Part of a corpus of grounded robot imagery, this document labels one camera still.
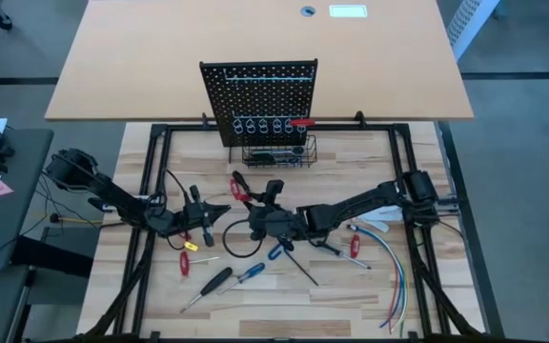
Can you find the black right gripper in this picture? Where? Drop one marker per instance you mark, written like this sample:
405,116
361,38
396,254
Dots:
286,221

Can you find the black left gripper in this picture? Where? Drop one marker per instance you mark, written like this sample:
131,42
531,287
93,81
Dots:
181,221

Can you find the clear blue Husky screwdriver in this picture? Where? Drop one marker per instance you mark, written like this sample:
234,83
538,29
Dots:
253,271

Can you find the black bar tool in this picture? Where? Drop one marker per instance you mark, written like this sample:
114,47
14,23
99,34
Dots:
261,155

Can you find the silver ratchet wrench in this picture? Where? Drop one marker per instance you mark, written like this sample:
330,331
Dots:
290,151

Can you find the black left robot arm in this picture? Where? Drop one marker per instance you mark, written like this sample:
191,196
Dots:
112,195

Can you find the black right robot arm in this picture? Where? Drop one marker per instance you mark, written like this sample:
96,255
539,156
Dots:
351,207

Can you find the black metal peg board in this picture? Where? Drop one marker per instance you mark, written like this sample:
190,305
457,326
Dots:
260,100

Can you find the tan wooden desk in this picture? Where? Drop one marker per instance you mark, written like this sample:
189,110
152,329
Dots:
160,57

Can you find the grey side table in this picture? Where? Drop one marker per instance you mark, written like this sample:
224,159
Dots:
7,214

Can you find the white desk plate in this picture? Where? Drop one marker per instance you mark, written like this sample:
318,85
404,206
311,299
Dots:
348,10

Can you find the white perforated metal panel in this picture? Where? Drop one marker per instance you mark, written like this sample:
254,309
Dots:
470,24

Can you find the black metal table frame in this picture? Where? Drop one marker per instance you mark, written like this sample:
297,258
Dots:
157,143

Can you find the silver slotted tool rail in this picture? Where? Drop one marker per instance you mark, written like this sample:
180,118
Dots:
267,78

